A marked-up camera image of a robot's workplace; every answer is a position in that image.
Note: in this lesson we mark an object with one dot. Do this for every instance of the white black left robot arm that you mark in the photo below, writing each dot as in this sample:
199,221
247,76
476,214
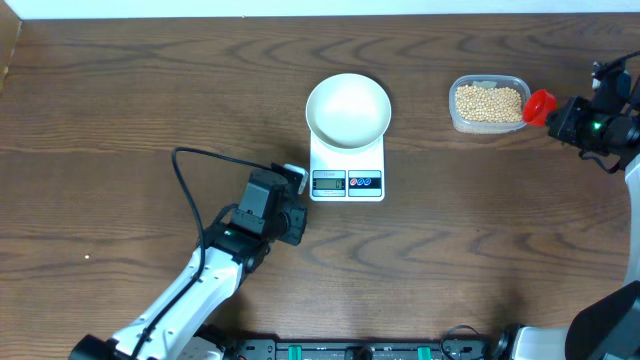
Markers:
231,248

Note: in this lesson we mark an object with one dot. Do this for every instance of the pile of soybeans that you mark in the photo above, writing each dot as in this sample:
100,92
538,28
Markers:
494,105

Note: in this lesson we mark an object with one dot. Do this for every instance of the red plastic measuring scoop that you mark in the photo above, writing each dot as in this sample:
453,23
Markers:
538,107

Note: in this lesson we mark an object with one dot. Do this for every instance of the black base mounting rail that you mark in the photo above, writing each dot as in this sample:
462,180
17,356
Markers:
266,349

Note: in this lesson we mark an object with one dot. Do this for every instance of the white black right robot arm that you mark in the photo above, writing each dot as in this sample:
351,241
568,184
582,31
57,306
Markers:
608,328

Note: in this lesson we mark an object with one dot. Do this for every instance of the clear plastic food container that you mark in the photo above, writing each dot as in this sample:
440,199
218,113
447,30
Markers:
487,81

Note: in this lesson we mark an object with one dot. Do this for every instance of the white digital kitchen scale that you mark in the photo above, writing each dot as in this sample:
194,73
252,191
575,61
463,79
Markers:
357,176

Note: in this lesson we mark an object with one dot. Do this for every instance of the white round bowl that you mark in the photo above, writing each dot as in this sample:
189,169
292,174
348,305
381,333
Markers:
348,112

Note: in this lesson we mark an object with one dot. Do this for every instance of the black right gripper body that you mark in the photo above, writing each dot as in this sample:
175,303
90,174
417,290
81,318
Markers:
586,127

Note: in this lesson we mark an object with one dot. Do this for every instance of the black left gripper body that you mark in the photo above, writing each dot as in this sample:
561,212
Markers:
285,227

